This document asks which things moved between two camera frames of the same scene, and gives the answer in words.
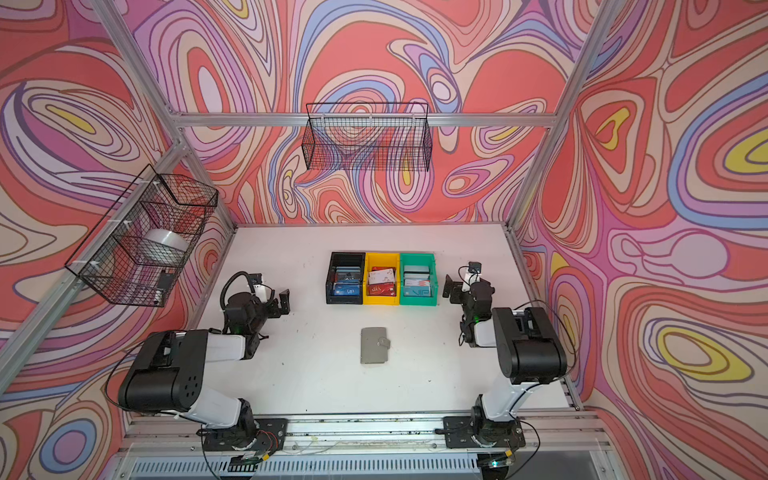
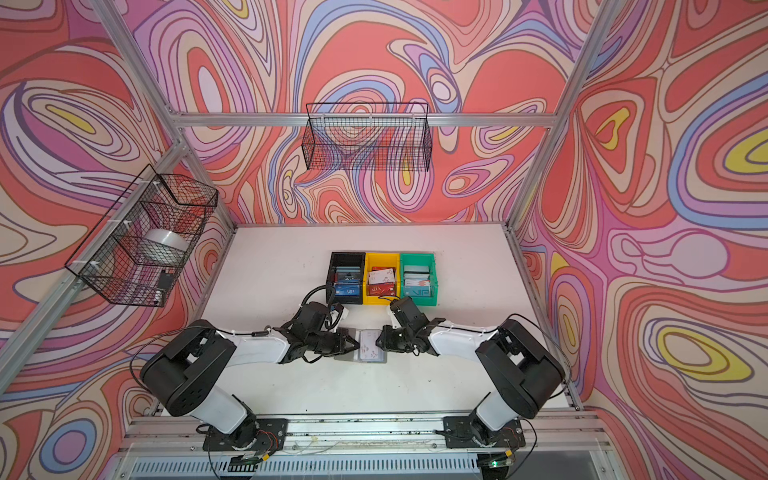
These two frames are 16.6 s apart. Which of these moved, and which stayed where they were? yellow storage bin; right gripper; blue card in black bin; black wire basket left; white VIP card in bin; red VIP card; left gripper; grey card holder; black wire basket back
Moved: right gripper; grey card holder; left gripper
Stayed: white VIP card in bin; yellow storage bin; black wire basket back; red VIP card; blue card in black bin; black wire basket left
